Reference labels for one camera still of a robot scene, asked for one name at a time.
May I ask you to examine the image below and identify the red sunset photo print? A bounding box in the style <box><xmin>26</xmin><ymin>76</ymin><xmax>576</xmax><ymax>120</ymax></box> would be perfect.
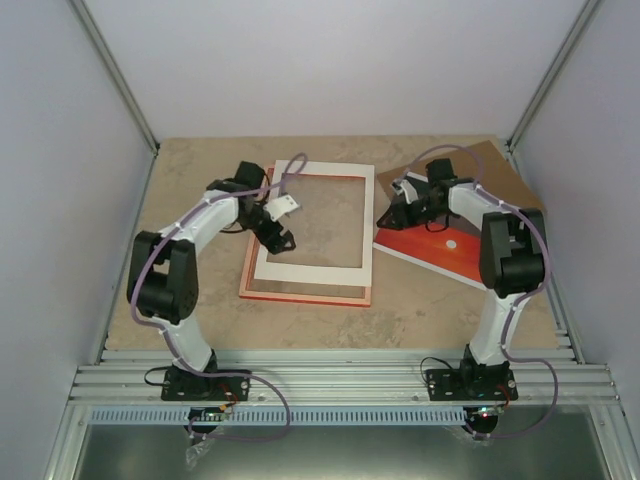
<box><xmin>373</xmin><ymin>226</ymin><xmax>485</xmax><ymax>290</ymax></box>

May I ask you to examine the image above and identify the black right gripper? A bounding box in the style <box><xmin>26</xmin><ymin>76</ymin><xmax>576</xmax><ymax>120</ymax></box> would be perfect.
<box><xmin>378</xmin><ymin>196</ymin><xmax>449</xmax><ymax>231</ymax></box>

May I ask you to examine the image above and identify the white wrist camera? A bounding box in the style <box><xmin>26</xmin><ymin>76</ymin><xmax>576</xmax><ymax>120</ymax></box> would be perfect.
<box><xmin>264</xmin><ymin>194</ymin><xmax>301</xmax><ymax>221</ymax></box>
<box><xmin>392</xmin><ymin>178</ymin><xmax>419</xmax><ymax>204</ymax></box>

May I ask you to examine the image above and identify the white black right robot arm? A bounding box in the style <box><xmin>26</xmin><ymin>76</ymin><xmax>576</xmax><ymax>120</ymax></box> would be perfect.
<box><xmin>377</xmin><ymin>158</ymin><xmax>550</xmax><ymax>399</ymax></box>

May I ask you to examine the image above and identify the clear plastic bag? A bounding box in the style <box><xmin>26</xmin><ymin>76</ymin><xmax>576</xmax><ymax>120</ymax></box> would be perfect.
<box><xmin>185</xmin><ymin>437</ymin><xmax>214</xmax><ymax>471</ymax></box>

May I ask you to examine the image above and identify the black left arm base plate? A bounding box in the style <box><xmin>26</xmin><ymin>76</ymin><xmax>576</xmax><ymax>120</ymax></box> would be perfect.
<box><xmin>160</xmin><ymin>367</ymin><xmax>251</xmax><ymax>402</ymax></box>

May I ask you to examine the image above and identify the red wooden picture frame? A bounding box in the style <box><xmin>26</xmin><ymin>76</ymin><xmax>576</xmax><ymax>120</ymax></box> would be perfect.
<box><xmin>238</xmin><ymin>167</ymin><xmax>374</xmax><ymax>308</ymax></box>

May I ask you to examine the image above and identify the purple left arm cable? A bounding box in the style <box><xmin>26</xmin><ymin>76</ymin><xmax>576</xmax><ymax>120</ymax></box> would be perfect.
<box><xmin>129</xmin><ymin>152</ymin><xmax>292</xmax><ymax>445</ymax></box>

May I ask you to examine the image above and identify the aluminium corner post right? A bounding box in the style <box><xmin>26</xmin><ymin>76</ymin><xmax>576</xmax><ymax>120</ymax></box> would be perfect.
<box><xmin>504</xmin><ymin>0</ymin><xmax>603</xmax><ymax>154</ymax></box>

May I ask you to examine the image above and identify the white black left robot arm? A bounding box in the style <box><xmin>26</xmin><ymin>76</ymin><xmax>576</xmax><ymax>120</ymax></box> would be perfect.
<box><xmin>127</xmin><ymin>161</ymin><xmax>299</xmax><ymax>399</ymax></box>

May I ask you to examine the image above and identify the white photo mat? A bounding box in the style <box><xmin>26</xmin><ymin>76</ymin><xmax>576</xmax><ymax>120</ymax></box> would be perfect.
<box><xmin>254</xmin><ymin>162</ymin><xmax>375</xmax><ymax>287</ymax></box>

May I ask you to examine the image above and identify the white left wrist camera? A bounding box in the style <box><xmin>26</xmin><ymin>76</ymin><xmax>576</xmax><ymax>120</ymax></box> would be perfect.
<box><xmin>264</xmin><ymin>194</ymin><xmax>301</xmax><ymax>221</ymax></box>

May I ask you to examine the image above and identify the aluminium corner post left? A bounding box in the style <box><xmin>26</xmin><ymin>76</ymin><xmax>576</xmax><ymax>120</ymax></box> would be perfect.
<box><xmin>68</xmin><ymin>0</ymin><xmax>160</xmax><ymax>157</ymax></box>

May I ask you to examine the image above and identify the grey slotted cable duct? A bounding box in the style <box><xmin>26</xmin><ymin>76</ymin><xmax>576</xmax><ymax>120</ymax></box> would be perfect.
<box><xmin>88</xmin><ymin>406</ymin><xmax>466</xmax><ymax>426</ymax></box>

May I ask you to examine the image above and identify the aluminium rail platform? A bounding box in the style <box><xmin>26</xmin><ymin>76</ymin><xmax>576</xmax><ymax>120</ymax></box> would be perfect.
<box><xmin>69</xmin><ymin>348</ymin><xmax>620</xmax><ymax>406</ymax></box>

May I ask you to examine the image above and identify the aluminium corner post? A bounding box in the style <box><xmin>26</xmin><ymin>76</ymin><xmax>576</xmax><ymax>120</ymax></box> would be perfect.
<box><xmin>68</xmin><ymin>0</ymin><xmax>160</xmax><ymax>157</ymax></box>
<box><xmin>504</xmin><ymin>0</ymin><xmax>603</xmax><ymax>154</ymax></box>

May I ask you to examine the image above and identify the brown cardboard backing board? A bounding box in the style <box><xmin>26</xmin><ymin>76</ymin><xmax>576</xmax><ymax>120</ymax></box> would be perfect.
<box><xmin>377</xmin><ymin>141</ymin><xmax>546</xmax><ymax>212</ymax></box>

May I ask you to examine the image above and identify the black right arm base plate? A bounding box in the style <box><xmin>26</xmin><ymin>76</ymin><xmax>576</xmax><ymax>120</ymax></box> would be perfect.
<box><xmin>425</xmin><ymin>369</ymin><xmax>519</xmax><ymax>402</ymax></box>

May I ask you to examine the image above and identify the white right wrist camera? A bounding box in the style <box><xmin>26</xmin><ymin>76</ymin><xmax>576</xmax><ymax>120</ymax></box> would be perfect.
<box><xmin>392</xmin><ymin>178</ymin><xmax>419</xmax><ymax>204</ymax></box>

